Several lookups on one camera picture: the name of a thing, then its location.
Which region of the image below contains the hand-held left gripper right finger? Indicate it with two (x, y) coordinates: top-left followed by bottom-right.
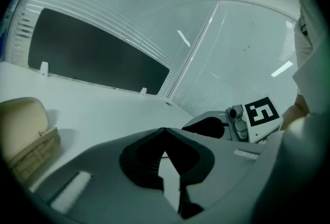
(164, 126), (262, 220)

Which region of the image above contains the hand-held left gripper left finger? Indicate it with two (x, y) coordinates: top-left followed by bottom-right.
(27, 126), (181, 224)

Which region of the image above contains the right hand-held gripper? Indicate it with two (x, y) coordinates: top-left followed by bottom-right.
(181, 96), (282, 145)

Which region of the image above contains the beige cloth pouch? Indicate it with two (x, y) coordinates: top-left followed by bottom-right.
(0, 97), (62, 184)

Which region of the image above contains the person's right forearm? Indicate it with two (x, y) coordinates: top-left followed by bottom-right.
(280, 93), (311, 131)

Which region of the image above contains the wide black partition panel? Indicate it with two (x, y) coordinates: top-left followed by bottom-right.
(27, 8), (170, 96)

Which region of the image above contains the person's white shirt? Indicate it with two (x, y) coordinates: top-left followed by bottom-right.
(292, 0), (330, 117)

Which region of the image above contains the grey fisheye camera module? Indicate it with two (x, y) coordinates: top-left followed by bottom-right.
(225, 104), (245, 122)

